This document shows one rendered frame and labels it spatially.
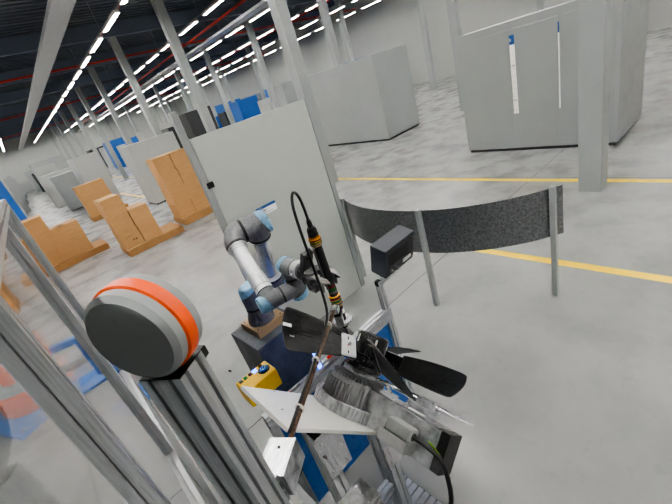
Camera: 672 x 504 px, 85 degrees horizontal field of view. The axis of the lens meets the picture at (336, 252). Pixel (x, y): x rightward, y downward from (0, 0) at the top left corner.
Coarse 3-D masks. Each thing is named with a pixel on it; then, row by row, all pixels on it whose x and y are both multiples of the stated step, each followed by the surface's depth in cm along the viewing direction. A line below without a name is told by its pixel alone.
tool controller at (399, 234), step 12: (396, 228) 211; (384, 240) 203; (396, 240) 202; (408, 240) 207; (372, 252) 202; (384, 252) 195; (396, 252) 202; (408, 252) 212; (372, 264) 208; (384, 264) 200; (396, 264) 207; (384, 276) 205
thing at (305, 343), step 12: (288, 312) 134; (300, 312) 136; (300, 324) 130; (312, 324) 132; (288, 336) 123; (300, 336) 126; (312, 336) 128; (336, 336) 134; (288, 348) 118; (300, 348) 122; (312, 348) 125; (324, 348) 127; (336, 348) 130
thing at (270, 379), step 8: (256, 368) 166; (272, 368) 163; (248, 376) 163; (256, 376) 161; (264, 376) 160; (272, 376) 161; (240, 384) 160; (248, 384) 158; (256, 384) 157; (264, 384) 159; (272, 384) 162; (280, 384) 165; (248, 400) 158
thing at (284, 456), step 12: (276, 444) 85; (288, 444) 84; (264, 456) 83; (276, 456) 82; (288, 456) 82; (300, 456) 86; (276, 468) 80; (288, 468) 80; (300, 468) 85; (288, 480) 79; (288, 492) 81
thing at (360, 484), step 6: (360, 480) 132; (354, 486) 130; (360, 486) 130; (366, 486) 129; (348, 492) 129; (354, 492) 128; (360, 492) 128; (366, 492) 127; (372, 492) 127; (378, 492) 127; (342, 498) 128; (348, 498) 127; (354, 498) 127; (360, 498) 126; (366, 498) 126; (372, 498) 125; (378, 498) 127
